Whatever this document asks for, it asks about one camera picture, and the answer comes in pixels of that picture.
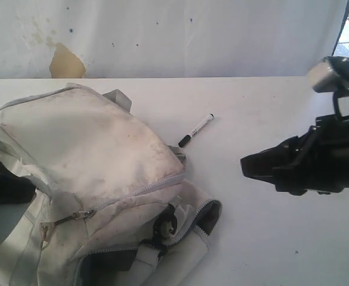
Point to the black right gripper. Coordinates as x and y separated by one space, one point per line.
317 161

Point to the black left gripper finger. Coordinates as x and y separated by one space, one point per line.
14 189

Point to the white marker black cap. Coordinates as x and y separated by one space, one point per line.
189 136

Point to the white fabric backpack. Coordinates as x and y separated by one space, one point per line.
112 205

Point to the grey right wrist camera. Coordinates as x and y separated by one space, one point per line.
330 74

